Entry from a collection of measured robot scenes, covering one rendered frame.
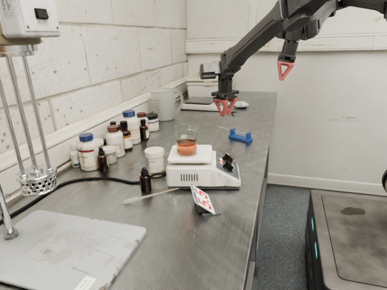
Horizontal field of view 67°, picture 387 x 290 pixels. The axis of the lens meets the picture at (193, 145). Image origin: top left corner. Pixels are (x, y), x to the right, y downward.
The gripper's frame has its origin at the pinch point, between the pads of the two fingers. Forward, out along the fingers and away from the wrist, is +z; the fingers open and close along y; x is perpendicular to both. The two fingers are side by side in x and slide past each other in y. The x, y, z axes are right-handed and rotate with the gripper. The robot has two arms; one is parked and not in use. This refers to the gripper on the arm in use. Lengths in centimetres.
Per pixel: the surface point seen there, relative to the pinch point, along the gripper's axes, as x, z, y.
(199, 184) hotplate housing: 25.6, 7.5, 40.8
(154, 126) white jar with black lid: -26.8, 6.9, 16.8
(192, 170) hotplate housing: 24.4, 3.0, 42.0
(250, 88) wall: -53, 7, -91
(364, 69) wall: 12, -6, -127
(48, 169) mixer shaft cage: 23, -9, 76
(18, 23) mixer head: 29, -33, 77
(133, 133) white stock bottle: -19.2, 4.3, 32.3
